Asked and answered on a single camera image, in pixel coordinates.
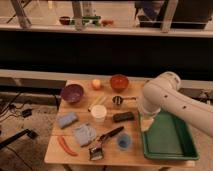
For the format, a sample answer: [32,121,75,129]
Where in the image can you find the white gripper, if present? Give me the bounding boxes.
[138,105,160,132]

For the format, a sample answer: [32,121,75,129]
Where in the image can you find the black handled brush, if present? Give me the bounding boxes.
[89,126,124,161]

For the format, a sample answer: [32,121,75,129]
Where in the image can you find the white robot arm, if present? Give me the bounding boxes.
[137,71,213,137]

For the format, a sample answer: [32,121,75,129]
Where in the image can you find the blue plastic cup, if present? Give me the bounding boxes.
[116,133,132,150]

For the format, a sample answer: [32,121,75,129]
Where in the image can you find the metal measuring cup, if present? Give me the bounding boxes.
[112,96,136,106]

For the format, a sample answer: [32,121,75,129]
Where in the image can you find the white paper cup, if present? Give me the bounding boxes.
[91,105,107,122]

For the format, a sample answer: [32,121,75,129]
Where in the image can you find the black sponge block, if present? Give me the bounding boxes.
[112,112,134,123]

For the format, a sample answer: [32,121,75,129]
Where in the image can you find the green plastic tray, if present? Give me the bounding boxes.
[141,110,199,160]

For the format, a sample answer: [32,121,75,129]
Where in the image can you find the wooden table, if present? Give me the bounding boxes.
[44,79,195,168]

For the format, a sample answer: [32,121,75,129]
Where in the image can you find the orange red bowl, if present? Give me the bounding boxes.
[110,74,129,93]

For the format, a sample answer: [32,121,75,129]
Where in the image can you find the wooden chopsticks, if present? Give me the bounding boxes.
[88,96,107,112]

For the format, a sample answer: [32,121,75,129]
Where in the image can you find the light blue cloth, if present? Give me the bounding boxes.
[73,123,97,147]

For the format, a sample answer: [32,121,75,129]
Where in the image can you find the small orange fruit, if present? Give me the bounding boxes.
[91,79,101,90]

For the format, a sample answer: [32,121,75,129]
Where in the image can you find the blue sponge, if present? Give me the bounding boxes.
[57,112,78,129]

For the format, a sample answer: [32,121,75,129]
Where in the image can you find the purple bowl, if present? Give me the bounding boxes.
[61,84,84,103]

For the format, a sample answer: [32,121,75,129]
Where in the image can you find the green object in background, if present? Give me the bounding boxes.
[82,16,101,25]

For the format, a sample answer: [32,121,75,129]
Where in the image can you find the dark bowl in background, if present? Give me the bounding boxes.
[59,16,70,25]

